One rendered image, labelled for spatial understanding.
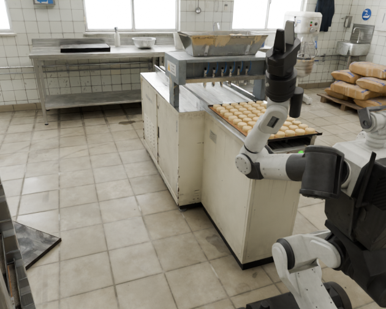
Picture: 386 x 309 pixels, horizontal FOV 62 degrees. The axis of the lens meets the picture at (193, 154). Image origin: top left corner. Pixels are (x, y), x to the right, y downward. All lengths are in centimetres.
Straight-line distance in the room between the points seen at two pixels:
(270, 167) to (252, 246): 97
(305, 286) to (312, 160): 75
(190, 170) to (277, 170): 134
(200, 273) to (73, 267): 79
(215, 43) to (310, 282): 148
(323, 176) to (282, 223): 106
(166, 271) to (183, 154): 79
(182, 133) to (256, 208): 75
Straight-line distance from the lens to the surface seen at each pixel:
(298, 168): 102
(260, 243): 202
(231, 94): 250
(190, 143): 225
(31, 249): 242
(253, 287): 207
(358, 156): 107
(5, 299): 36
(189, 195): 247
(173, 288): 202
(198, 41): 213
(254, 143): 113
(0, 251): 80
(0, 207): 82
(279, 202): 190
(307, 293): 159
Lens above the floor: 152
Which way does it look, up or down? 26 degrees down
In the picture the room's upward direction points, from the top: 2 degrees clockwise
